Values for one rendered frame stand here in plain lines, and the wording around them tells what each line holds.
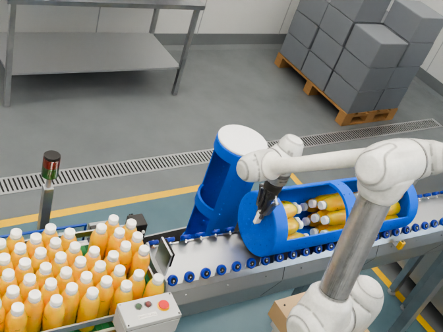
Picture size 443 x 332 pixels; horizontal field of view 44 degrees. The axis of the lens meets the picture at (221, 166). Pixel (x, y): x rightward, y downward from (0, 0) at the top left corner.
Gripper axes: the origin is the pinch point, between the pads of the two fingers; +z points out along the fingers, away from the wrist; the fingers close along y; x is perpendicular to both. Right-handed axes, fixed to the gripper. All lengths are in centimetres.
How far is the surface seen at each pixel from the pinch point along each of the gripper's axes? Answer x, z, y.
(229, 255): -6.4, 23.3, -0.8
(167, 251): -39.5, 11.4, 0.3
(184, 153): 76, 116, -174
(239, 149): 26, 12, -57
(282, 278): 18.2, 31.2, 11.8
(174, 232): 23, 101, -83
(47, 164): -79, -7, -36
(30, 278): -93, 7, 5
